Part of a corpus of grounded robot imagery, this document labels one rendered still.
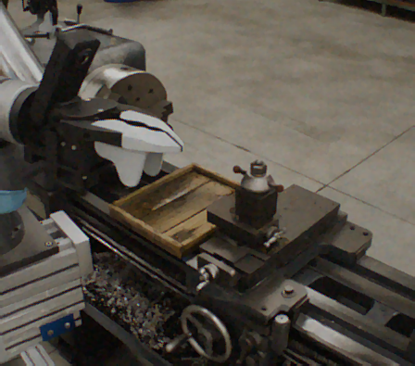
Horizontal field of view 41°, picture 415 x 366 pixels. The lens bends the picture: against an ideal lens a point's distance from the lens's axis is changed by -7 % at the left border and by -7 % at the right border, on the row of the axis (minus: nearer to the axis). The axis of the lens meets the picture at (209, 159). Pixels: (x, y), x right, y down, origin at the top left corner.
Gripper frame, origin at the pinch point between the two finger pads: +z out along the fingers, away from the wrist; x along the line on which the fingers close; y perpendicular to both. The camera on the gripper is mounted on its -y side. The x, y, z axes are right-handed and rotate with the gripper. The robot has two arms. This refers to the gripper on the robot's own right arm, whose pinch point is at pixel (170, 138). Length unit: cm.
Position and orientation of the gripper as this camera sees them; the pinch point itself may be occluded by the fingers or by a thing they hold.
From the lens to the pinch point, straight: 57.0
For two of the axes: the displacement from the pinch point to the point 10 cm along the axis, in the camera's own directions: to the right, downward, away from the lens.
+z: 8.5, 2.5, -4.6
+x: -5.2, 2.8, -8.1
